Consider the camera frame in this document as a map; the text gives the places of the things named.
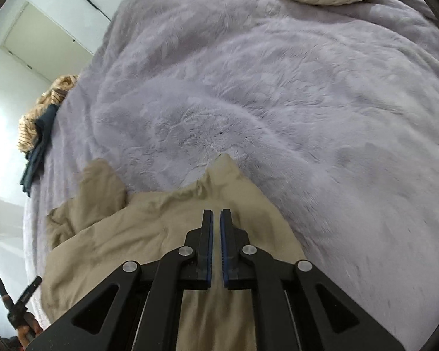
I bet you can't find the purple fleece blanket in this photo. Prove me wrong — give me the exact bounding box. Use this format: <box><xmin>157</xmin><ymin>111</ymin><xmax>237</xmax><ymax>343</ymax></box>
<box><xmin>20</xmin><ymin>0</ymin><xmax>439</xmax><ymax>351</ymax></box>

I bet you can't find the dark blue garment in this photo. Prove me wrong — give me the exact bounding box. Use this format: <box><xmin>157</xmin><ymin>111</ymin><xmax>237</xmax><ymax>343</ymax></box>
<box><xmin>20</xmin><ymin>104</ymin><xmax>59</xmax><ymax>196</ymax></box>

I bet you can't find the person's left hand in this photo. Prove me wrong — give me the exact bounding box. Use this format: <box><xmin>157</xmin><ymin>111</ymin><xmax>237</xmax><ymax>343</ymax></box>
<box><xmin>16</xmin><ymin>318</ymin><xmax>44</xmax><ymax>346</ymax></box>

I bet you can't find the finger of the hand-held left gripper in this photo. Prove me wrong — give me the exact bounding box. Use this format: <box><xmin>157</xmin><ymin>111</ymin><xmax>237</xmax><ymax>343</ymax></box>
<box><xmin>0</xmin><ymin>271</ymin><xmax>11</xmax><ymax>302</ymax></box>
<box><xmin>16</xmin><ymin>276</ymin><xmax>43</xmax><ymax>305</ymax></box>

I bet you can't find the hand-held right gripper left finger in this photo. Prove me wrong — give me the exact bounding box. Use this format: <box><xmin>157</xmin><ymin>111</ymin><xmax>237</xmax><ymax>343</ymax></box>
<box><xmin>25</xmin><ymin>209</ymin><xmax>215</xmax><ymax>351</ymax></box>

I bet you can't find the white room door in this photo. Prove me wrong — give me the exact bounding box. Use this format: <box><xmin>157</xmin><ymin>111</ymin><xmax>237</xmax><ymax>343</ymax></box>
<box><xmin>0</xmin><ymin>1</ymin><xmax>96</xmax><ymax>83</ymax></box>

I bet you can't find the khaki puffer jacket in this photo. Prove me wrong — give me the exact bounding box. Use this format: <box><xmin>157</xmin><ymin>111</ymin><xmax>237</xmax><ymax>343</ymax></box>
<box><xmin>40</xmin><ymin>154</ymin><xmax>308</xmax><ymax>351</ymax></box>

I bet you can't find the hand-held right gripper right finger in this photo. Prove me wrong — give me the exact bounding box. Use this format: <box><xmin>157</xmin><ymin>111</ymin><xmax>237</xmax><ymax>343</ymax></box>
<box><xmin>219</xmin><ymin>208</ymin><xmax>406</xmax><ymax>351</ymax></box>

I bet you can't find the beige striped garment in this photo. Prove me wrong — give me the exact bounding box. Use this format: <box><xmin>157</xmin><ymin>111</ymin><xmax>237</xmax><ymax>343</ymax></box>
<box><xmin>18</xmin><ymin>74</ymin><xmax>80</xmax><ymax>152</ymax></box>

